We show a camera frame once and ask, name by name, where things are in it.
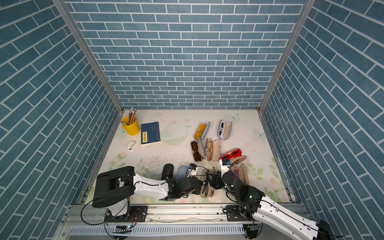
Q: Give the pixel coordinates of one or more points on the light blue case white sunglasses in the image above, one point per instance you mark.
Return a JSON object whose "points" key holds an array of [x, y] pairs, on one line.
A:
{"points": [[227, 130]]}

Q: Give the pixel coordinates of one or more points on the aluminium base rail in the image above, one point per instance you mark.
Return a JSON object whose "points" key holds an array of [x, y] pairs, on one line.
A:
{"points": [[197, 221]]}

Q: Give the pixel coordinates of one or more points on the thin black frame glasses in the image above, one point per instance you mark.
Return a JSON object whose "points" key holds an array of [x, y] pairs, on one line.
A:
{"points": [[207, 186]]}

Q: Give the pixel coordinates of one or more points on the white frame sunglasses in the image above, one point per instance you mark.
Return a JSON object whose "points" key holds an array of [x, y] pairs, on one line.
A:
{"points": [[221, 129]]}

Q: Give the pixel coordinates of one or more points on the thin amber frame glasses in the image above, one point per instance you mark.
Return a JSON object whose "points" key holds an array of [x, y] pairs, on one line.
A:
{"points": [[209, 149]]}

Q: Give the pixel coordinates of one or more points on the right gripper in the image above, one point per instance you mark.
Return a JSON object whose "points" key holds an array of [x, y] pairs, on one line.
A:
{"points": [[218, 176]]}

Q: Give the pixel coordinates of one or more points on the plaid beige glasses case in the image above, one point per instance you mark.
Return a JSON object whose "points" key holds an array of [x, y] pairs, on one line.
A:
{"points": [[206, 187]]}

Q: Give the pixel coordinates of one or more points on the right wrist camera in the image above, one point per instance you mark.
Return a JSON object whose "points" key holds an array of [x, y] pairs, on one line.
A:
{"points": [[225, 167]]}

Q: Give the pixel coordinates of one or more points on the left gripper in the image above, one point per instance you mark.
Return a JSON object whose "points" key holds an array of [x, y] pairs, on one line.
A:
{"points": [[197, 191]]}

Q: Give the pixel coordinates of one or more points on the coloured pencils bundle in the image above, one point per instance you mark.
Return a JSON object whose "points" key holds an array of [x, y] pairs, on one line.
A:
{"points": [[132, 116]]}

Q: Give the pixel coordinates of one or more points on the beige case purple glasses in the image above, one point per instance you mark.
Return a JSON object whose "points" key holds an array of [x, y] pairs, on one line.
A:
{"points": [[244, 175]]}

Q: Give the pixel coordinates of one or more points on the light blue denim case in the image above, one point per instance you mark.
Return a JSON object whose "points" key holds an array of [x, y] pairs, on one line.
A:
{"points": [[182, 172]]}

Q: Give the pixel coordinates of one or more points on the flag pattern glasses case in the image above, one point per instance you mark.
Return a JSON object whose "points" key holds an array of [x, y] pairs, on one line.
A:
{"points": [[216, 150]]}

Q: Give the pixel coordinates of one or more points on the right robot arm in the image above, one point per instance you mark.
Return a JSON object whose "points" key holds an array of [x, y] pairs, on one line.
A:
{"points": [[254, 205]]}

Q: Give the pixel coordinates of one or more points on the yellow pencil cup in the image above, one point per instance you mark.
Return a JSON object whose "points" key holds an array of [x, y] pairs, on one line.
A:
{"points": [[132, 129]]}

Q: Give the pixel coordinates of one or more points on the yellow tinted glasses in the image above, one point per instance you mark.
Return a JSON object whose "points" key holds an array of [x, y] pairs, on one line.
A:
{"points": [[200, 131]]}

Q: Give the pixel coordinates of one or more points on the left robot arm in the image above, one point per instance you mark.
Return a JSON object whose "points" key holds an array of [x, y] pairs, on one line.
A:
{"points": [[115, 188]]}

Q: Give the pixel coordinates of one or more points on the blue case yellow glasses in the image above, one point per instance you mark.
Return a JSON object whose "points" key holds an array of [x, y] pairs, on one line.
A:
{"points": [[206, 131]]}

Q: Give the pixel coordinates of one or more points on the red frame sunglasses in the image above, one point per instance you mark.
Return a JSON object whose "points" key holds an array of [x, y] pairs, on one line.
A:
{"points": [[231, 155]]}

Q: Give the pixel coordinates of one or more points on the black glasses case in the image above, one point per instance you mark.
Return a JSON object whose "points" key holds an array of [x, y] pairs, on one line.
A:
{"points": [[168, 172]]}

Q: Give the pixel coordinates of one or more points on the dark blue book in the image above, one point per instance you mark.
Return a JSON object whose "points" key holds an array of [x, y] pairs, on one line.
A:
{"points": [[150, 133]]}

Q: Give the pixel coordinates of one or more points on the tortoise brown sunglasses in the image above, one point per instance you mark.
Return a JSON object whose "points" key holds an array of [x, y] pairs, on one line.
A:
{"points": [[196, 154]]}

